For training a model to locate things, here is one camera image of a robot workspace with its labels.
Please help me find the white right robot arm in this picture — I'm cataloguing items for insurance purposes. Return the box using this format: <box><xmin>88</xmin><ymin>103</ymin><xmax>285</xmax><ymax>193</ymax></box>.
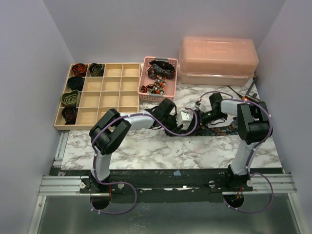
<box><xmin>195</xmin><ymin>91</ymin><xmax>273</xmax><ymax>191</ymax></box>

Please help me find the dark red rolled tie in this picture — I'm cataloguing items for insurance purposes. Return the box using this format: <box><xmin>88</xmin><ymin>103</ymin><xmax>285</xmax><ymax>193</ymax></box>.
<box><xmin>61</xmin><ymin>106</ymin><xmax>78</xmax><ymax>125</ymax></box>

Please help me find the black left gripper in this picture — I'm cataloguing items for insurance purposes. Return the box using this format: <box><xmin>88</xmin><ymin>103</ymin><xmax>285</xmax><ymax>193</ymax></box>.
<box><xmin>160</xmin><ymin>114</ymin><xmax>183</xmax><ymax>137</ymax></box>

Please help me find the pink plastic basket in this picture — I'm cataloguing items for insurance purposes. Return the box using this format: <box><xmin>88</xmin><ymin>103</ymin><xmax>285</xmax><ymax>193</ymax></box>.
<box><xmin>138</xmin><ymin>57</ymin><xmax>178</xmax><ymax>102</ymax></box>

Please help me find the wooden compartment tray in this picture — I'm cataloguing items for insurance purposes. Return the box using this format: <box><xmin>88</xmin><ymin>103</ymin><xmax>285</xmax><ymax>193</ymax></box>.
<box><xmin>54</xmin><ymin>63</ymin><xmax>141</xmax><ymax>130</ymax></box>

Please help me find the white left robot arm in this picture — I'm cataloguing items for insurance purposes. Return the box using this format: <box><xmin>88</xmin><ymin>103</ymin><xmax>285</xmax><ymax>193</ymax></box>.
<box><xmin>89</xmin><ymin>98</ymin><xmax>179</xmax><ymax>193</ymax></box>

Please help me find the navy floral tie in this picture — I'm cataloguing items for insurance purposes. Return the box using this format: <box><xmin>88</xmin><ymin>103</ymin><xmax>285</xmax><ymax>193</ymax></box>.
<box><xmin>189</xmin><ymin>117</ymin><xmax>238</xmax><ymax>137</ymax></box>

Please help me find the colourful patterned tie in basket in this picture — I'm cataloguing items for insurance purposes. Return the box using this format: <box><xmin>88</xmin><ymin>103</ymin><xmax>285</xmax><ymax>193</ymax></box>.
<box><xmin>139</xmin><ymin>78</ymin><xmax>167</xmax><ymax>95</ymax></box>

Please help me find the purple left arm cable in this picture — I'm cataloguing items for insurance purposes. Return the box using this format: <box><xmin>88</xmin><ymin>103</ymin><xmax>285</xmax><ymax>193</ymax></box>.
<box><xmin>90</xmin><ymin>107</ymin><xmax>198</xmax><ymax>215</ymax></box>

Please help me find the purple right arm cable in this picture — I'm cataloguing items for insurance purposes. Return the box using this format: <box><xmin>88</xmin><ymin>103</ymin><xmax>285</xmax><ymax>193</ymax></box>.
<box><xmin>198</xmin><ymin>90</ymin><xmax>275</xmax><ymax>213</ymax></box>

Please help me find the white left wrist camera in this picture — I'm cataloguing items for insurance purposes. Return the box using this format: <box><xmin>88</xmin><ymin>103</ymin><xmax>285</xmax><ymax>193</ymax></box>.
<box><xmin>176</xmin><ymin>111</ymin><xmax>192</xmax><ymax>127</ymax></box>

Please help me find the aluminium rail frame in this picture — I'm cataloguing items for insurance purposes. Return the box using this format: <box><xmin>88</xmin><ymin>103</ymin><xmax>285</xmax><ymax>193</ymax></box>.
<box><xmin>29</xmin><ymin>132</ymin><xmax>310</xmax><ymax>234</ymax></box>

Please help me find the red black rolled tie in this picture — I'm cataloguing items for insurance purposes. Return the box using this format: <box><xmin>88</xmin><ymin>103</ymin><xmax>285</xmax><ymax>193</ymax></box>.
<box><xmin>71</xmin><ymin>63</ymin><xmax>88</xmax><ymax>77</ymax></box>

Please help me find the dark floral tie in basket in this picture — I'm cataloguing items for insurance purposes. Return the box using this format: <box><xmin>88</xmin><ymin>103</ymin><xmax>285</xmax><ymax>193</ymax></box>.
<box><xmin>147</xmin><ymin>60</ymin><xmax>176</xmax><ymax>79</ymax></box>

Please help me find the navy rolled tie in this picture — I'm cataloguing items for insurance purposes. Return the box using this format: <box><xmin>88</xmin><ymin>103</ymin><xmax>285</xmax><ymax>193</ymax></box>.
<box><xmin>67</xmin><ymin>76</ymin><xmax>85</xmax><ymax>92</ymax></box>

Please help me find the pink translucent storage box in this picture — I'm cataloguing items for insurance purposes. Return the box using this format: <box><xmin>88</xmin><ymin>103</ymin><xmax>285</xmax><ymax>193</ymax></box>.
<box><xmin>179</xmin><ymin>37</ymin><xmax>259</xmax><ymax>86</ymax></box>

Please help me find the olive green rolled tie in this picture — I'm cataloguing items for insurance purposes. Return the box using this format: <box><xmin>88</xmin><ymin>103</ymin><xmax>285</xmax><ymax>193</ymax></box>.
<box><xmin>60</xmin><ymin>90</ymin><xmax>81</xmax><ymax>107</ymax></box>

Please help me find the green dark rolled tie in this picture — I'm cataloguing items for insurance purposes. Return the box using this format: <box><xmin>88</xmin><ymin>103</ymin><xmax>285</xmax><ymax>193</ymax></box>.
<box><xmin>89</xmin><ymin>63</ymin><xmax>105</xmax><ymax>77</ymax></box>

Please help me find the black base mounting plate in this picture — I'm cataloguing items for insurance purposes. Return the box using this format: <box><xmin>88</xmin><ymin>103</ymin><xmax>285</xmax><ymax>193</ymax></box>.
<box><xmin>49</xmin><ymin>168</ymin><xmax>253</xmax><ymax>203</ymax></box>

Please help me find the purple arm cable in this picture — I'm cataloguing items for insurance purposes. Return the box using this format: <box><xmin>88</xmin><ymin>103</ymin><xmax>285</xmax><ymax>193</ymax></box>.
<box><xmin>90</xmin><ymin>107</ymin><xmax>198</xmax><ymax>215</ymax></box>
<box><xmin>198</xmin><ymin>90</ymin><xmax>275</xmax><ymax>213</ymax></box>

